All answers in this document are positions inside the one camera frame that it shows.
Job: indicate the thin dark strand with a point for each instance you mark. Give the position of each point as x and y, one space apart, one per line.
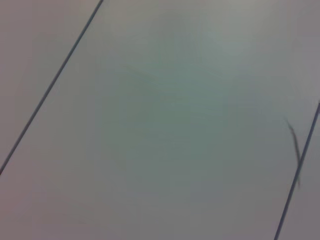
295 142

